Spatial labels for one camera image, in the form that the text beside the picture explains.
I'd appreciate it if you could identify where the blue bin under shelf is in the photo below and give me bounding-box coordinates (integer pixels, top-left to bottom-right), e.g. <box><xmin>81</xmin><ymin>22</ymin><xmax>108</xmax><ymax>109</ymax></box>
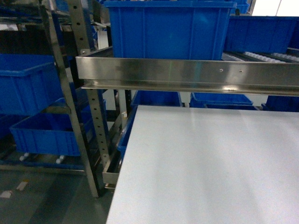
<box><xmin>131</xmin><ymin>90</ymin><xmax>183</xmax><ymax>107</ymax></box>

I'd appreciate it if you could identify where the stainless steel shelf front rail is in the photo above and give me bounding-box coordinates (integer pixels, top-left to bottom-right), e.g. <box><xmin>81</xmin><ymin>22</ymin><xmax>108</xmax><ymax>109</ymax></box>
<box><xmin>76</xmin><ymin>56</ymin><xmax>299</xmax><ymax>96</ymax></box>

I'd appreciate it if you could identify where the large blue bin right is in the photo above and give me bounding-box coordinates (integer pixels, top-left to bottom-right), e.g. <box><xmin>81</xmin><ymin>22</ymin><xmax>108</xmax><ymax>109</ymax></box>
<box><xmin>224</xmin><ymin>16</ymin><xmax>299</xmax><ymax>53</ymax></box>

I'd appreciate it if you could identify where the blue bin left upper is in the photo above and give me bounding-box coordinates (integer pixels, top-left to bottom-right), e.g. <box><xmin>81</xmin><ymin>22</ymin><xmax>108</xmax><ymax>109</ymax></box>
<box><xmin>0</xmin><ymin>54</ymin><xmax>63</xmax><ymax>115</ymax></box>

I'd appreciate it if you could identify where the perforated steel shelf upright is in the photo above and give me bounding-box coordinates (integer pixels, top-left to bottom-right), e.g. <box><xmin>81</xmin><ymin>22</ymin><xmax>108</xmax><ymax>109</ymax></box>
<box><xmin>67</xmin><ymin>0</ymin><xmax>111</xmax><ymax>197</ymax></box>

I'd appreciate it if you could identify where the blue plastic bin centre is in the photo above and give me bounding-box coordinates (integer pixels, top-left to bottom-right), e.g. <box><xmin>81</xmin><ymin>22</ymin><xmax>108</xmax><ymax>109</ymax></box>
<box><xmin>104</xmin><ymin>0</ymin><xmax>236</xmax><ymax>60</ymax></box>

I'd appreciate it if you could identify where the blue bin left lower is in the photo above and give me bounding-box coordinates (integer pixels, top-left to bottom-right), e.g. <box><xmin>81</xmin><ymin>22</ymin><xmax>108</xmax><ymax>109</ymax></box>
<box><xmin>9</xmin><ymin>113</ymin><xmax>81</xmax><ymax>156</ymax></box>

